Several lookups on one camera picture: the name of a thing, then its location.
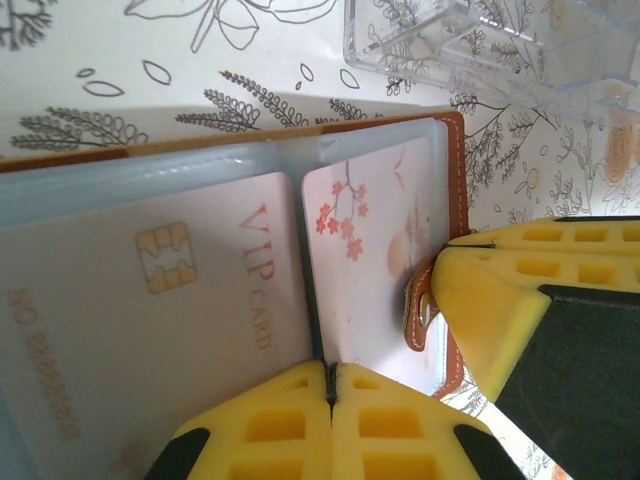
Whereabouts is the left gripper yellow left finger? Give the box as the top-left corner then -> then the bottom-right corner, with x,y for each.
142,359 -> 335,480

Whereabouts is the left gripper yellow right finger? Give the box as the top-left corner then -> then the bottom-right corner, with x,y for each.
331,362 -> 527,480

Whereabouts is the white VIP chip card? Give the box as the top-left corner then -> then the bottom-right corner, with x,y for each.
0,171 -> 321,480

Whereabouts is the brown leather card holder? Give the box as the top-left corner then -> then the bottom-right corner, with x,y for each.
0,110 -> 480,480

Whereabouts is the pink blossom plastic card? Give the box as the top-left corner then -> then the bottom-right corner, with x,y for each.
301,135 -> 450,399

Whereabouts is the clear acrylic organizer box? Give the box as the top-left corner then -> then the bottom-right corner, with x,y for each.
342,0 -> 640,126

